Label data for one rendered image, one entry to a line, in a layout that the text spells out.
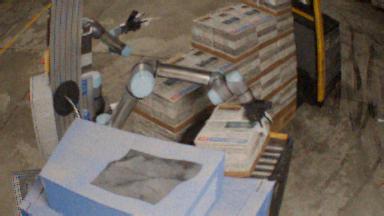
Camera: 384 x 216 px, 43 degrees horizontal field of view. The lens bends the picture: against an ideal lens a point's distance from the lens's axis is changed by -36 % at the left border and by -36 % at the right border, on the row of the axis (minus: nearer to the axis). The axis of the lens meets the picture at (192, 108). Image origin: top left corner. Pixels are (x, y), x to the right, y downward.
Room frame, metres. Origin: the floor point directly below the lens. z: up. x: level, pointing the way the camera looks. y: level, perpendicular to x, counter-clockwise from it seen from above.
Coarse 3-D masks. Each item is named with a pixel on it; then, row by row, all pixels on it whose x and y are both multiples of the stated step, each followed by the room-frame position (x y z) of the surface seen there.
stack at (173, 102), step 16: (192, 48) 4.32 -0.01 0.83; (272, 48) 4.45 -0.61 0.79; (176, 64) 4.11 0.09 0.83; (192, 64) 4.10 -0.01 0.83; (208, 64) 4.09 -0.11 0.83; (224, 64) 4.09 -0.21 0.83; (240, 64) 4.13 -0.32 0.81; (256, 64) 4.28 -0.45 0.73; (272, 64) 4.43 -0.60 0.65; (160, 80) 3.91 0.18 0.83; (176, 80) 3.90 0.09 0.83; (256, 80) 4.28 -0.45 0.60; (272, 80) 4.43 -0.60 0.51; (160, 96) 3.74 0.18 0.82; (176, 96) 3.72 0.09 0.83; (192, 96) 3.79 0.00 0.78; (208, 96) 3.89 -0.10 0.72; (256, 96) 4.26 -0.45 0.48; (160, 112) 3.75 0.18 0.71; (176, 112) 3.68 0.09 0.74; (192, 112) 3.79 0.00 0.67; (208, 112) 3.90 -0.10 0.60; (272, 112) 4.43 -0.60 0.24; (144, 128) 3.86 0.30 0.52; (160, 128) 3.75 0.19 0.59; (192, 128) 3.78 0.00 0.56; (272, 128) 4.44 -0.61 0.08; (192, 144) 3.78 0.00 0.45
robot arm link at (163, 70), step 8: (152, 64) 3.16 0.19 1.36; (160, 64) 3.18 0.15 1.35; (168, 64) 3.20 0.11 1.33; (160, 72) 3.16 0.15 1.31; (168, 72) 3.16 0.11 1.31; (176, 72) 3.17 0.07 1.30; (184, 72) 3.18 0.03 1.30; (192, 72) 3.18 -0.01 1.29; (200, 72) 3.19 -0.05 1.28; (208, 72) 3.21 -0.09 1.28; (216, 72) 3.23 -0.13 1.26; (184, 80) 3.17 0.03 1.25; (192, 80) 3.17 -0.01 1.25; (200, 80) 3.17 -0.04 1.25; (208, 80) 3.18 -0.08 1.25; (224, 80) 3.17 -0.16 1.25
